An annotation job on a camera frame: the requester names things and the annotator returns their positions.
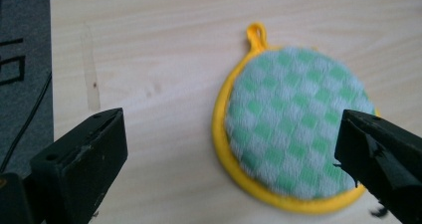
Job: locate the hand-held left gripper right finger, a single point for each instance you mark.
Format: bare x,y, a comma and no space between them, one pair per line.
381,154

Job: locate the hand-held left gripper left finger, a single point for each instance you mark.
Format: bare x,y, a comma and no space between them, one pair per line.
79,164

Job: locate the round green checkered scrub pad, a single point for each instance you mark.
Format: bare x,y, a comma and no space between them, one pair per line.
292,124

